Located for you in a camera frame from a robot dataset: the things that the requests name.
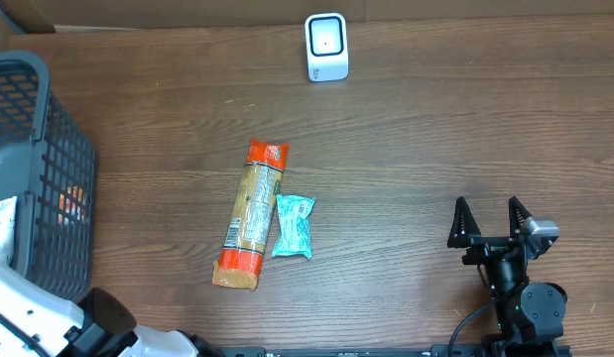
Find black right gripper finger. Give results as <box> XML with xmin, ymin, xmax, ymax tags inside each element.
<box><xmin>508</xmin><ymin>196</ymin><xmax>532</xmax><ymax>237</ymax></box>
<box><xmin>447</xmin><ymin>196</ymin><xmax>482</xmax><ymax>248</ymax></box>

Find teal snack packet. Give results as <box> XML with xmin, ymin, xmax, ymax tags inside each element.
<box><xmin>272</xmin><ymin>194</ymin><xmax>315</xmax><ymax>260</ymax></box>

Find orange spaghetti packet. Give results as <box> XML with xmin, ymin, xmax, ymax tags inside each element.
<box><xmin>212</xmin><ymin>139</ymin><xmax>290</xmax><ymax>290</ymax></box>

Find orange tissue packet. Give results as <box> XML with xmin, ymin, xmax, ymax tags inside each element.
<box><xmin>58</xmin><ymin>186</ymin><xmax>86</xmax><ymax>225</ymax></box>

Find white shampoo tube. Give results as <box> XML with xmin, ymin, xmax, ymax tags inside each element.
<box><xmin>0</xmin><ymin>196</ymin><xmax>18</xmax><ymax>265</ymax></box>

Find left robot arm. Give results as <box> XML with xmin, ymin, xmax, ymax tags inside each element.
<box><xmin>0</xmin><ymin>262</ymin><xmax>224</xmax><ymax>357</ymax></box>

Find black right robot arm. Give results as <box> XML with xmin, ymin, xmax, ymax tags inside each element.
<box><xmin>441</xmin><ymin>196</ymin><xmax>572</xmax><ymax>357</ymax></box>

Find white barcode scanner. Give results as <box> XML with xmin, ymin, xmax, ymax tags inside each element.
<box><xmin>305</xmin><ymin>12</ymin><xmax>349</xmax><ymax>82</ymax></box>

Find dark grey plastic basket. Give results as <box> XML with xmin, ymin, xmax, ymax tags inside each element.
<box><xmin>0</xmin><ymin>51</ymin><xmax>98</xmax><ymax>301</ymax></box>

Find brown cardboard backboard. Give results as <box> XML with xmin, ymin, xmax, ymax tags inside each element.
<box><xmin>0</xmin><ymin>0</ymin><xmax>614</xmax><ymax>33</ymax></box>

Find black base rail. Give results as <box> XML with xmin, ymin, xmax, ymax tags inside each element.
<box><xmin>216</xmin><ymin>343</ymin><xmax>573</xmax><ymax>357</ymax></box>

